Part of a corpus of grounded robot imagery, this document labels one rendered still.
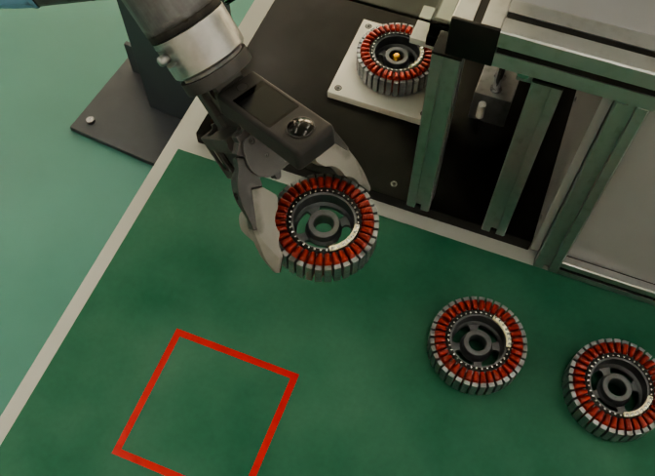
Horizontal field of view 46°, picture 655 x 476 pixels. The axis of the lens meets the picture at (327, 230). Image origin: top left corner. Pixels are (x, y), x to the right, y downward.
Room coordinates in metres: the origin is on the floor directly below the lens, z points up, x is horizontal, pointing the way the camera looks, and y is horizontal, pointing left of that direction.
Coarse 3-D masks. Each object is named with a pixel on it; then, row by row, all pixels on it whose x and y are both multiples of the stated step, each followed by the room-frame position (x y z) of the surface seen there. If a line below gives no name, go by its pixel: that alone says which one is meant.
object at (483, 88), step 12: (492, 72) 0.70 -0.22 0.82; (480, 84) 0.68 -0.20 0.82; (492, 84) 0.68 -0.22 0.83; (504, 84) 0.68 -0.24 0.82; (516, 84) 0.68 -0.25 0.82; (480, 96) 0.66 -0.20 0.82; (492, 96) 0.66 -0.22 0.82; (504, 96) 0.66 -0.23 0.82; (492, 108) 0.65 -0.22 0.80; (504, 108) 0.65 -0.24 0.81; (480, 120) 0.66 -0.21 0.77; (492, 120) 0.65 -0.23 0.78; (504, 120) 0.65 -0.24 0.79
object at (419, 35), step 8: (416, 24) 0.73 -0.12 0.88; (424, 24) 0.73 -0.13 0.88; (432, 24) 0.70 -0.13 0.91; (416, 32) 0.72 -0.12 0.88; (424, 32) 0.72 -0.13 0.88; (432, 32) 0.70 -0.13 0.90; (416, 40) 0.70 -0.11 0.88; (424, 40) 0.70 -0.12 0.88; (432, 40) 0.69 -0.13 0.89; (432, 48) 0.70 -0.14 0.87; (496, 72) 0.67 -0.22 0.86; (504, 72) 0.67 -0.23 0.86; (496, 80) 0.67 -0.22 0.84; (496, 88) 0.67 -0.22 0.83
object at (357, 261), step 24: (288, 192) 0.43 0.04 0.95; (312, 192) 0.43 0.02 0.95; (336, 192) 0.43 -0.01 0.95; (360, 192) 0.43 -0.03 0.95; (288, 216) 0.40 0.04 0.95; (312, 216) 0.40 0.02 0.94; (336, 216) 0.40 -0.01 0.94; (360, 216) 0.40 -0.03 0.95; (288, 240) 0.37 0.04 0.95; (312, 240) 0.38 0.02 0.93; (336, 240) 0.38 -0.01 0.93; (360, 240) 0.37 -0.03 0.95; (288, 264) 0.36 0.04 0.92; (312, 264) 0.35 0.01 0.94; (336, 264) 0.35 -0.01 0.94; (360, 264) 0.35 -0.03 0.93
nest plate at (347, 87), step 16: (352, 48) 0.78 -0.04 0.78; (352, 64) 0.75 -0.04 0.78; (336, 80) 0.72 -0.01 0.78; (352, 80) 0.72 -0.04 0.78; (336, 96) 0.70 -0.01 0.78; (352, 96) 0.69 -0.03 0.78; (368, 96) 0.69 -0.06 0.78; (384, 96) 0.69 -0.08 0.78; (416, 96) 0.69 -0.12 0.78; (384, 112) 0.67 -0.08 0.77; (400, 112) 0.66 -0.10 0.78; (416, 112) 0.66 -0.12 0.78
